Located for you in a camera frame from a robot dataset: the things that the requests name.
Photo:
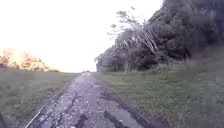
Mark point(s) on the grass verge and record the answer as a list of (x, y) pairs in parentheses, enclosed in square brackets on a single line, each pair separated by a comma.
[(166, 90)]

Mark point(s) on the dense wood of trees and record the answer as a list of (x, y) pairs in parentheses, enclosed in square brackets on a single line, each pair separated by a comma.
[(173, 36)]

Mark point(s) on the sunlit row of trees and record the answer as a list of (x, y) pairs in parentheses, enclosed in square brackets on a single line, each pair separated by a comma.
[(23, 61)]

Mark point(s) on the grass field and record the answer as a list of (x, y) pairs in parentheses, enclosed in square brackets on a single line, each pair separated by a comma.
[(23, 90)]

